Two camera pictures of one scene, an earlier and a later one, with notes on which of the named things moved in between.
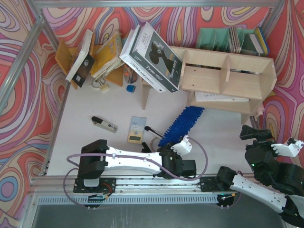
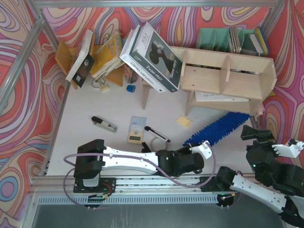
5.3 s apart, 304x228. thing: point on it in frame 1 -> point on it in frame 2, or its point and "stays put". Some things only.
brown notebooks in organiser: (235, 42) stays put
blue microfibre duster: (181, 126) -> (219, 129)
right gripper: (257, 137) stays put
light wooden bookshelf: (222, 81) stays put
